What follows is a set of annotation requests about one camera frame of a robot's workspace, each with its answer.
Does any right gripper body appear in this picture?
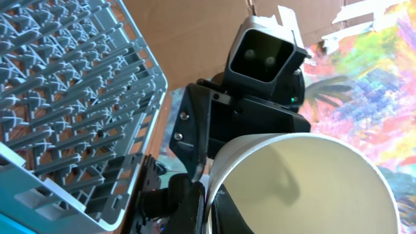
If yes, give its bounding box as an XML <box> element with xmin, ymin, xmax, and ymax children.
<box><xmin>169</xmin><ymin>71</ymin><xmax>311</xmax><ymax>181</ymax></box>

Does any teal serving tray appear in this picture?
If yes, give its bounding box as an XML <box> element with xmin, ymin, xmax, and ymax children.
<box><xmin>0</xmin><ymin>214</ymin><xmax>36</xmax><ymax>234</ymax></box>

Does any cardboard backdrop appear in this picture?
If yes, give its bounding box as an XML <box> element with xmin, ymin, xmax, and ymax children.
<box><xmin>123</xmin><ymin>0</ymin><xmax>415</xmax><ymax>93</ymax></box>

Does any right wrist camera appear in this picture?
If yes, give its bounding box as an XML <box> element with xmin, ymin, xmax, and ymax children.
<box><xmin>222</xmin><ymin>16</ymin><xmax>308</xmax><ymax>106</ymax></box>

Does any white paper cup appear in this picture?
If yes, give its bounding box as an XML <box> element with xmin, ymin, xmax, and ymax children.
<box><xmin>203</xmin><ymin>133</ymin><xmax>401</xmax><ymax>234</ymax></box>

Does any colourful painted poster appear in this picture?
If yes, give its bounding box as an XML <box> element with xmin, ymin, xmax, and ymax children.
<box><xmin>159</xmin><ymin>0</ymin><xmax>416</xmax><ymax>234</ymax></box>

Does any grey dishwasher rack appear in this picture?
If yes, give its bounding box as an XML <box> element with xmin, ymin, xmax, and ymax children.
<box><xmin>1</xmin><ymin>0</ymin><xmax>168</xmax><ymax>233</ymax></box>

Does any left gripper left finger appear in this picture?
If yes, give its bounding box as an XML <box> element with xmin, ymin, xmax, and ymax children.
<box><xmin>129</xmin><ymin>155</ymin><xmax>205</xmax><ymax>234</ymax></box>

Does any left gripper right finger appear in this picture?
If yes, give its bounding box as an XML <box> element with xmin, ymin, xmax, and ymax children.
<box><xmin>211</xmin><ymin>185</ymin><xmax>254</xmax><ymax>234</ymax></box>

